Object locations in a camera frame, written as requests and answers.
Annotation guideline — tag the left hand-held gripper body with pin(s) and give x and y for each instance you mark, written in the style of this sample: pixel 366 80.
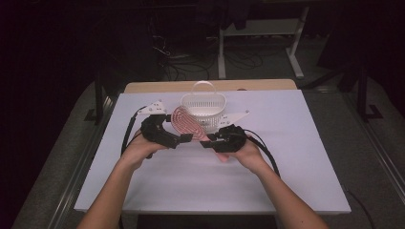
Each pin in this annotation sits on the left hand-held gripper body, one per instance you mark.
pixel 156 130

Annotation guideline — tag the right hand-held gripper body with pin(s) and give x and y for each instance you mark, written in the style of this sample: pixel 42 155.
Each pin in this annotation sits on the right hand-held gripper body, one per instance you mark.
pixel 230 140

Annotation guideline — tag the pink hairbrush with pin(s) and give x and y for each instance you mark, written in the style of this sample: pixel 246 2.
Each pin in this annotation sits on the pink hairbrush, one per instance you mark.
pixel 186 122

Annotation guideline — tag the white plastic basket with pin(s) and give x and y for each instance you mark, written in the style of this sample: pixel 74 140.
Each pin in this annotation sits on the white plastic basket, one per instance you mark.
pixel 203 121

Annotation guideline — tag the person's left hand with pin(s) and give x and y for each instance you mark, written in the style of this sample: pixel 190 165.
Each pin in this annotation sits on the person's left hand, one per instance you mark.
pixel 140 149

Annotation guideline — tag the person's right hand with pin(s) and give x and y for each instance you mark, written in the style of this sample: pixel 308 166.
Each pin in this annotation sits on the person's right hand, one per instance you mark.
pixel 251 156

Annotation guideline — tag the wooden board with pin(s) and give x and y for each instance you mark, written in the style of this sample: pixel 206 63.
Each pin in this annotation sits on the wooden board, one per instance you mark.
pixel 172 86

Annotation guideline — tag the black metal stand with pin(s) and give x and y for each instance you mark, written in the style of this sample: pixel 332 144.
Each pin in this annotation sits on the black metal stand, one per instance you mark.
pixel 99 95
pixel 363 95

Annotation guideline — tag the metal floor rail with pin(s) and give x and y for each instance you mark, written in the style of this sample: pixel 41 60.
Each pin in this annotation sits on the metal floor rail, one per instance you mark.
pixel 82 165
pixel 379 143

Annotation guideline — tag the white metal desk frame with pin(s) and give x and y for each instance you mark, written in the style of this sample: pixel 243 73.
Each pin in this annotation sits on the white metal desk frame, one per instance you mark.
pixel 254 28

